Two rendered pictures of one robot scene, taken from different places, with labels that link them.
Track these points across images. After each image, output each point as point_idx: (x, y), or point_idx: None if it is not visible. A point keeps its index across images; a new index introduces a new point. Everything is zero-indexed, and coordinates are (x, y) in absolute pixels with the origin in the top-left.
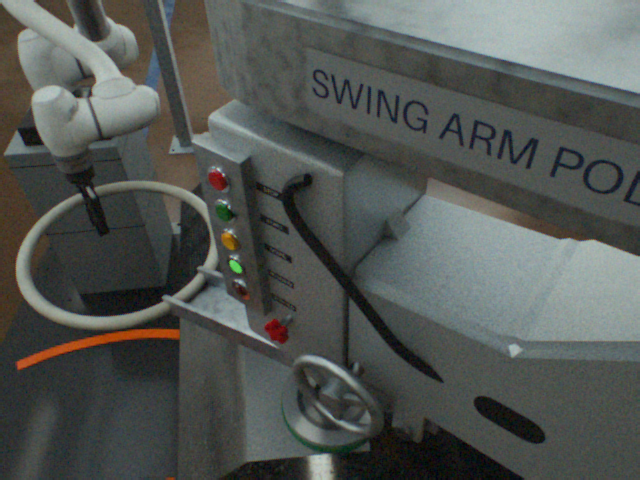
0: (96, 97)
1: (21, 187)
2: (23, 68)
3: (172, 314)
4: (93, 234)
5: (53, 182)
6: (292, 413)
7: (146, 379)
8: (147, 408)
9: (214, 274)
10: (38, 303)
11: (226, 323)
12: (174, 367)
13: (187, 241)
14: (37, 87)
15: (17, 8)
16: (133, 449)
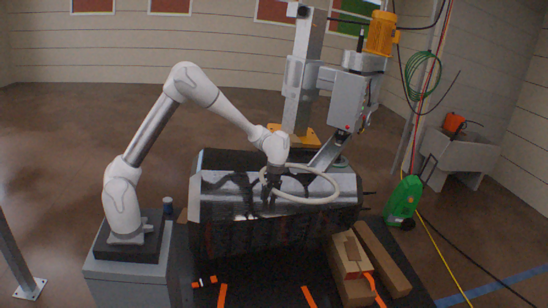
0: (268, 133)
1: (169, 296)
2: (128, 213)
3: (207, 298)
4: (176, 298)
5: (170, 275)
6: (343, 164)
7: (251, 305)
8: (268, 302)
9: (312, 160)
10: (336, 194)
11: (336, 153)
12: (244, 294)
13: (240, 213)
14: (136, 220)
15: (240, 113)
16: (290, 304)
